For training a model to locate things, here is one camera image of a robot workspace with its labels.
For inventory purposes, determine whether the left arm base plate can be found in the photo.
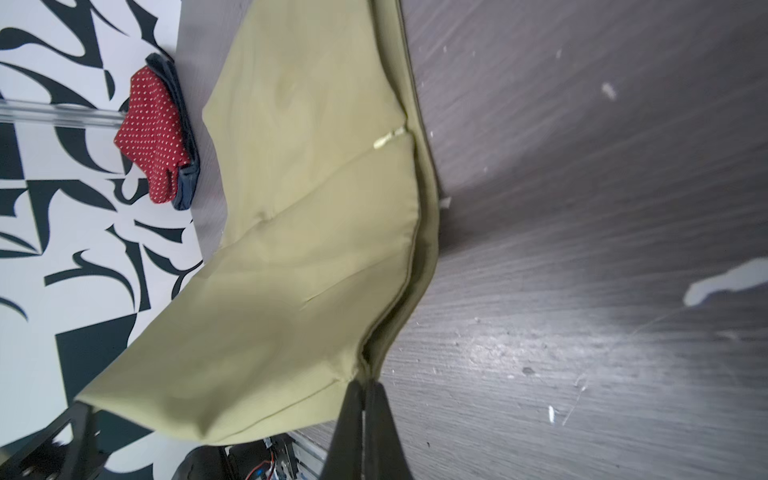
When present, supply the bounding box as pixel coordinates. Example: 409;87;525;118
172;434;300;480

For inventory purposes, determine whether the blue denim skirt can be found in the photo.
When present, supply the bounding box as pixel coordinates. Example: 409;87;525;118
146;53;201;211

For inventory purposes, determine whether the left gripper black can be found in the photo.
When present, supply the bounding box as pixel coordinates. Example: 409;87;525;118
1;402;108;480

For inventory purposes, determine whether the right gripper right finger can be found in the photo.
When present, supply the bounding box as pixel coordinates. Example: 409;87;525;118
363;381;414;480

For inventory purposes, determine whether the olive green skirt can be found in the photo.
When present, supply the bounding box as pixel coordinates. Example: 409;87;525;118
78;1;439;445

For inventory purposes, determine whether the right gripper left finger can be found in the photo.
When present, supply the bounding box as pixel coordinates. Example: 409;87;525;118
319;380;364;480

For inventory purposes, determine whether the red polka dot skirt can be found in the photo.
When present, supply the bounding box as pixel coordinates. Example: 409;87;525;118
114;66;190;204

